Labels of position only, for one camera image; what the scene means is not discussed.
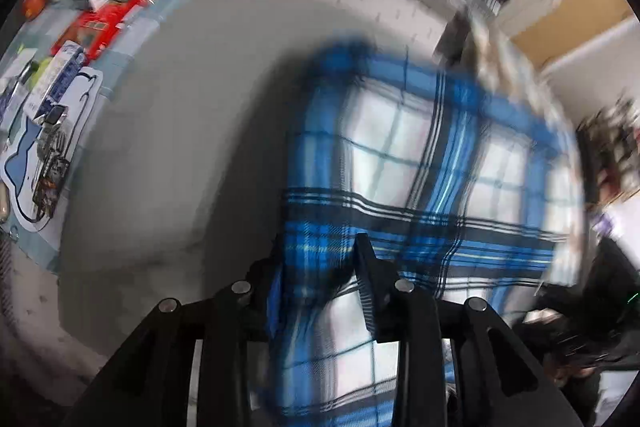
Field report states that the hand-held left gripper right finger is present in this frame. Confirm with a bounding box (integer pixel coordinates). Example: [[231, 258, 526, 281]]
[[352, 234, 586, 427]]

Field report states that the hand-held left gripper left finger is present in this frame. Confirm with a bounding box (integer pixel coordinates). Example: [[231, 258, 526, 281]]
[[60, 237, 286, 427]]

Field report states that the blue white plaid shirt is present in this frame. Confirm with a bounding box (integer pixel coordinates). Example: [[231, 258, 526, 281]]
[[265, 39, 586, 427]]

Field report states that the purple cloth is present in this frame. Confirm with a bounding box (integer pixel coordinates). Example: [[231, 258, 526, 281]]
[[590, 212, 626, 238]]

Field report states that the beige blue checked blanket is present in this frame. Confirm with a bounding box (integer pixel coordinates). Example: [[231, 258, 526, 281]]
[[435, 14, 581, 132]]

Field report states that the blue white cat-shaped mat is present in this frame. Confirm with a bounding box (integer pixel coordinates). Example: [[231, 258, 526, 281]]
[[0, 67, 103, 235]]

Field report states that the wooden wardrobe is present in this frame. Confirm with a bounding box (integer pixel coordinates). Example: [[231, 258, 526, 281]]
[[510, 0, 638, 68]]

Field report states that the red packet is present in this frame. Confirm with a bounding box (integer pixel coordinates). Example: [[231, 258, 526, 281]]
[[55, 0, 178, 60]]

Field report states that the white cabinet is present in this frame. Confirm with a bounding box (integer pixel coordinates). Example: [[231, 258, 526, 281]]
[[495, 0, 566, 40]]

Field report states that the orange can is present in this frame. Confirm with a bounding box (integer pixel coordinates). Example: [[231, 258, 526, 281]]
[[21, 0, 48, 22]]

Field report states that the wire basket rack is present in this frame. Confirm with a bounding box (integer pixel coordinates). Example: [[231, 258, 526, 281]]
[[575, 92, 640, 208]]

